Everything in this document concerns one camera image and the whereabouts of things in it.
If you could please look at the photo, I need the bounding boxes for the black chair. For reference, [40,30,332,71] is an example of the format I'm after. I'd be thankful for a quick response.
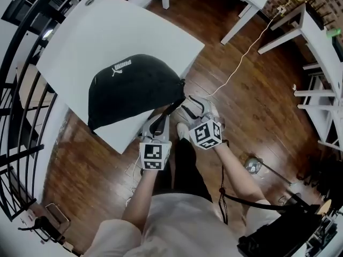
[224,193,324,257]

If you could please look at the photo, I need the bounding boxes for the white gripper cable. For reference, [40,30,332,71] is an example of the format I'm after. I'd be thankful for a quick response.
[125,154,143,206]

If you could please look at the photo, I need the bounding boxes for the person's left forearm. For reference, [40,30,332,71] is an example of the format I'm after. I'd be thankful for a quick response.
[121,167,159,229]

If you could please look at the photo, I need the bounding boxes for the white router table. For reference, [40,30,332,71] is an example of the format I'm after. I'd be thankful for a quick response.
[257,2,343,102]

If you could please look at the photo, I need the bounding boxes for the black router with antennas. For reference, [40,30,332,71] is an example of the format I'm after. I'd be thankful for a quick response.
[304,0,336,32]

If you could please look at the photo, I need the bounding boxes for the grey foot pedal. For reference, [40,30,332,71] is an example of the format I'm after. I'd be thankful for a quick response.
[244,156,265,175]

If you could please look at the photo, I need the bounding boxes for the cream floor cable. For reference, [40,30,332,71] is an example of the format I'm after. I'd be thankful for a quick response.
[207,0,308,97]

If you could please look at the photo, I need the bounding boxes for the white shoe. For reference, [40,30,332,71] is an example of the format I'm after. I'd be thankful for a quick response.
[176,122,190,142]

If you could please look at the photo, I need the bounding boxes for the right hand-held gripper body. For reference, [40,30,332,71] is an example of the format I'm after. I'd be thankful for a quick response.
[188,111,226,151]

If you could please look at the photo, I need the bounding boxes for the person's right forearm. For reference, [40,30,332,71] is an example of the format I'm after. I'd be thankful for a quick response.
[212,141,272,206]

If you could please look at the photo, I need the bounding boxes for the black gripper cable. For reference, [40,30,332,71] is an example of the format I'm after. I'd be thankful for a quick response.
[218,140,230,225]

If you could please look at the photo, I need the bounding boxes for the black doorway with green light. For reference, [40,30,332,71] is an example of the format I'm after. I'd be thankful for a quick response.
[1,0,36,24]

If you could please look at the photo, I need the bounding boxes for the light wooden board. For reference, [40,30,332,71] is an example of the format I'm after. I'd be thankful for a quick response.
[318,198,333,217]

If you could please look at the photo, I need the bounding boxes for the person's black trousers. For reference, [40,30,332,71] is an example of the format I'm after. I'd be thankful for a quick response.
[160,137,214,203]

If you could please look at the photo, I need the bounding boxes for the metal wire frame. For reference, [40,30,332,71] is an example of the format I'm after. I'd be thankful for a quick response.
[44,202,71,236]

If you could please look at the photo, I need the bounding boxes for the person's white shirt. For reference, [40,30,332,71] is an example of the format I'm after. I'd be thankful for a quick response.
[80,192,282,257]

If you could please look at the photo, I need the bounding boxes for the large white table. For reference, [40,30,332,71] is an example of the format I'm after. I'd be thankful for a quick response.
[35,0,206,155]

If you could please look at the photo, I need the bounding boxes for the white shelf rack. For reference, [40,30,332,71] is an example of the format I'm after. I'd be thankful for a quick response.
[293,62,343,153]

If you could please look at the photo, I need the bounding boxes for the black metal railing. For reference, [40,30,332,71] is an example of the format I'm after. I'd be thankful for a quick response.
[0,0,151,222]

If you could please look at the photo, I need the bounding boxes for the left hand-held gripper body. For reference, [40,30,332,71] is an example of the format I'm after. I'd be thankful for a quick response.
[138,135,173,171]

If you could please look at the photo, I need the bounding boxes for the black Puma bag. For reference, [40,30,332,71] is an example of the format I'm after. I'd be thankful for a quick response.
[87,54,187,132]

